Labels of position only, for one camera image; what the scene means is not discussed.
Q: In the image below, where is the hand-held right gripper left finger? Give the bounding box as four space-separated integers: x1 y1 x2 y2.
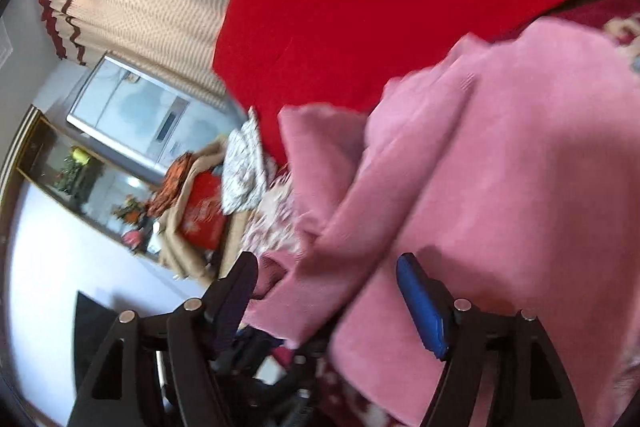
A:
65 251 260 427

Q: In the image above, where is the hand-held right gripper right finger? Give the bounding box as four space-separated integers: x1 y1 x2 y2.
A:
396 252 586 427

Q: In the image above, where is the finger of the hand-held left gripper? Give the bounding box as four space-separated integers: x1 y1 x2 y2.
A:
215 332 326 427

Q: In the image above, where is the pink corduroy jacket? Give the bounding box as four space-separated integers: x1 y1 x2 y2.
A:
242 17 640 427

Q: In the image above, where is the red bag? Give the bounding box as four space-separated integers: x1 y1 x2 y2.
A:
180 172 226 250

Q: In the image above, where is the orange patterned cloth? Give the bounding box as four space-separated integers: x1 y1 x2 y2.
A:
147 152 196 218

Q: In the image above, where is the white patterned cloth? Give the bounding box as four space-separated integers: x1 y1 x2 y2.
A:
220 107 276 215

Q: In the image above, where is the black flat panel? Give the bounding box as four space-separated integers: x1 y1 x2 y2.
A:
74 291 126 388

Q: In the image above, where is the gold framed glass cabinet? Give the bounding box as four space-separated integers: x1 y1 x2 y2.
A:
12 104 166 263

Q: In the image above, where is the window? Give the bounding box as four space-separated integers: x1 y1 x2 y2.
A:
66 52 246 180

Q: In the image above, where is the red quilt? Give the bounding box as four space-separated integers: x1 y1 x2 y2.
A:
212 0 626 168

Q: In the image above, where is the floral plush blanket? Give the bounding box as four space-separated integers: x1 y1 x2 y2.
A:
240 0 640 427

